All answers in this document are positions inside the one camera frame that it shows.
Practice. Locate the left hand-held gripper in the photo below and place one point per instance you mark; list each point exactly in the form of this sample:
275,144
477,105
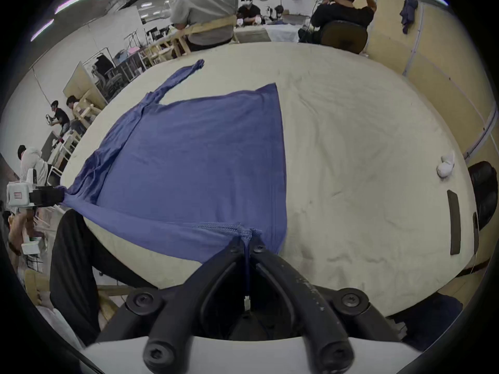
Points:
18,195

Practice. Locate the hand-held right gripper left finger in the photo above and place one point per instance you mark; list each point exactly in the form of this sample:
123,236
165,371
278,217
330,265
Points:
183,306

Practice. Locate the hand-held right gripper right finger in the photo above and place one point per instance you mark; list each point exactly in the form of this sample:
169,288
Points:
308,306

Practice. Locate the blue shirt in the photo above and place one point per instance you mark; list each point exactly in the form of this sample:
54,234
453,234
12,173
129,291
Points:
195,162

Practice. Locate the person's left hand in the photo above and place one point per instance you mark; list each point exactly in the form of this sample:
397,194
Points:
16,230

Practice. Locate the person's legs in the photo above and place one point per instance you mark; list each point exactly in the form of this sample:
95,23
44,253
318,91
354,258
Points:
74,271

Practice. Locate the wooden chair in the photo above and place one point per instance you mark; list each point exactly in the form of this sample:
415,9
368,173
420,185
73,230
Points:
85,112
202,29

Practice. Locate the bed with beige sheet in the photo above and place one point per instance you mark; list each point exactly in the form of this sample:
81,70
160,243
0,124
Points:
362,150

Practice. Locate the dark flat phone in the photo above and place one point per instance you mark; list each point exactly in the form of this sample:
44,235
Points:
475,228
454,222

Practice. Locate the small white crumpled cloth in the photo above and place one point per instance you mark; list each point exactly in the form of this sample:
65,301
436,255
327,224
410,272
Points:
445,166

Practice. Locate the black office chair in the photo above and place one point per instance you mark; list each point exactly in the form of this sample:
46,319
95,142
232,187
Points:
484,197
345,35

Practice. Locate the table with white cloth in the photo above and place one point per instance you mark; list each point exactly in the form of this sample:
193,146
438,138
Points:
278,32

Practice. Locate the blue garment hung on partition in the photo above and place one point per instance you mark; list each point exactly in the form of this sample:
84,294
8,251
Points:
408,12

